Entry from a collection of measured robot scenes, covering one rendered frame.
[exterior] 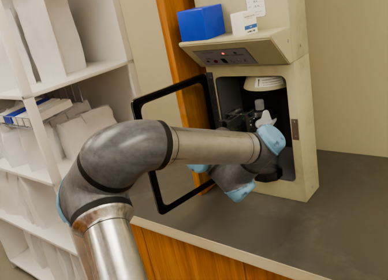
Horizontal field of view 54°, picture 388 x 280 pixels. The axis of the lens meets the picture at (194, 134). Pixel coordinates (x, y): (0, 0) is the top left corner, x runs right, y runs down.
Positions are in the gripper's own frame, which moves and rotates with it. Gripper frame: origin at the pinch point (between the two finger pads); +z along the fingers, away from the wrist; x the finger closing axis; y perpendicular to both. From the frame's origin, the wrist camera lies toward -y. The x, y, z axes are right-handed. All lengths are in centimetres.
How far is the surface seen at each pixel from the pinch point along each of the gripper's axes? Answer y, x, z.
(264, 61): 20.2, -6.0, -3.8
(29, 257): -114, 199, -14
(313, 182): -24.1, -13.1, 7.3
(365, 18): 23, -21, 43
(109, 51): 20, 120, 42
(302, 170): -16.1, -12.6, 0.3
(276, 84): 11.1, -4.8, 4.2
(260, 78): 13.2, -0.2, 2.9
